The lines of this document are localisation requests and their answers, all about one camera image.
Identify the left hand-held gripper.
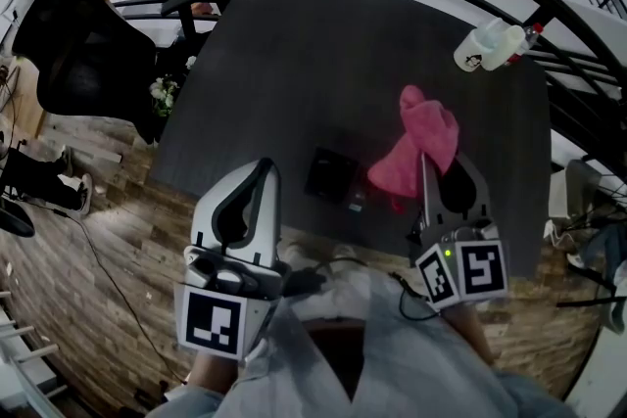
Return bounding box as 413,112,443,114
173,157,291,362

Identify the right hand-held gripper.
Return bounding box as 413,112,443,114
406,151,510,312

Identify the pink cloth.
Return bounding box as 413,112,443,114
366,84,460,211

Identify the person's right forearm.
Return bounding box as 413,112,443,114
443,302,496,366

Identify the person's left forearm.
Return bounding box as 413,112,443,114
188,351,241,395

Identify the person's white shoe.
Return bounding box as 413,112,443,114
283,242,314,268

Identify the white flower bouquet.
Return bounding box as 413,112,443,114
148,56,197,118

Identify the white cartoon print mug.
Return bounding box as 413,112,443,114
453,17,506,73

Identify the person's light blue clothing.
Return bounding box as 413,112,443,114
159,266,579,418

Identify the white plastic container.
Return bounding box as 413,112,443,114
482,23,526,70

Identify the clear bottle with red label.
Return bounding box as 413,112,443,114
504,22,546,68

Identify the black round seat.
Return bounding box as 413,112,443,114
0,203,36,239

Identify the black mesh office chair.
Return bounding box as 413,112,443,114
12,0,221,143

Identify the light wooden desk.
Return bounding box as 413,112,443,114
0,63,50,138

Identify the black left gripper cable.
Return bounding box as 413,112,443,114
283,256,368,298

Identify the thin black right gripper cable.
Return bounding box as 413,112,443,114
389,271,440,322

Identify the long black floor cable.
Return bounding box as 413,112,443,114
48,208,190,386

